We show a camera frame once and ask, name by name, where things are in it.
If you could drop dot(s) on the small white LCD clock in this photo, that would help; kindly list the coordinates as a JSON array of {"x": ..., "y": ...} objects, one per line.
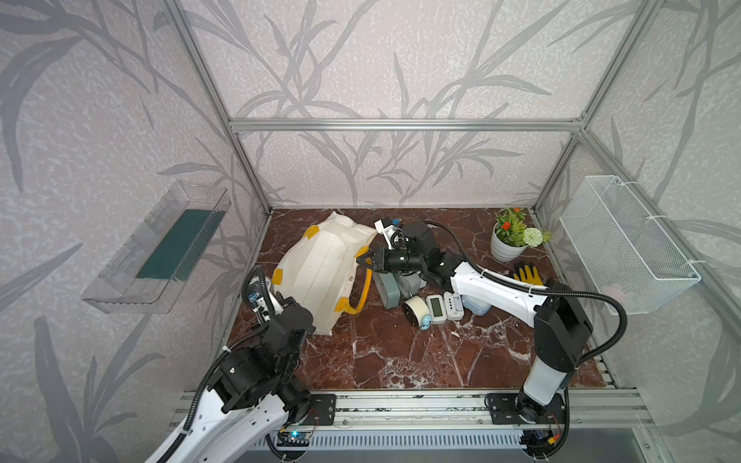
[{"x": 453, "y": 306}]

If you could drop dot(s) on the white wire mesh basket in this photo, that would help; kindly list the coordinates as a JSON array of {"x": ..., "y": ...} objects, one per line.
[{"x": 627, "y": 253}]

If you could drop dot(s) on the white canvas tote bag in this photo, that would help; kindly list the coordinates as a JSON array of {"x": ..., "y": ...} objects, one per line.
[{"x": 319, "y": 271}]

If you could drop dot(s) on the clear plastic wall shelf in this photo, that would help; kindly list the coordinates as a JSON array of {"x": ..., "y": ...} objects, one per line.
[{"x": 150, "y": 271}]

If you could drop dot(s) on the grey blue square clock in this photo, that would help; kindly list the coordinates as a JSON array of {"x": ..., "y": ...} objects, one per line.
[{"x": 410, "y": 284}]

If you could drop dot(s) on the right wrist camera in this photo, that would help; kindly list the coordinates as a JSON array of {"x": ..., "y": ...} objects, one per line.
[{"x": 390, "y": 230}]

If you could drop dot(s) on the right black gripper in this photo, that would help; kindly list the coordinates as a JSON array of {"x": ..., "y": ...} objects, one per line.
[{"x": 379, "y": 259}]

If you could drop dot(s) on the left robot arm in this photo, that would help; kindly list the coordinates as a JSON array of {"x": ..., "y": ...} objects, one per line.
[{"x": 250, "y": 390}]

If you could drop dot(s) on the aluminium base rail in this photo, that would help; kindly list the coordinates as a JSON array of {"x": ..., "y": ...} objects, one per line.
[{"x": 466, "y": 409}]

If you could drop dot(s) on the yellow work glove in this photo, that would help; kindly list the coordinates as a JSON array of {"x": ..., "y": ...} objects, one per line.
[{"x": 527, "y": 274}]

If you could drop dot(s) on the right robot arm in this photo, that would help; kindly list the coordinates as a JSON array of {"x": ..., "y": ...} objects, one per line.
[{"x": 562, "y": 328}]

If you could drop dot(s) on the potted artificial flower plant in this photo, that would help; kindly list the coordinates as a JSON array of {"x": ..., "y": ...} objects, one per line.
[{"x": 512, "y": 235}]

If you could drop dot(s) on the blue twin bell alarm clock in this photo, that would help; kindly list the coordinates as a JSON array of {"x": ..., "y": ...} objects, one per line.
[{"x": 416, "y": 312}]

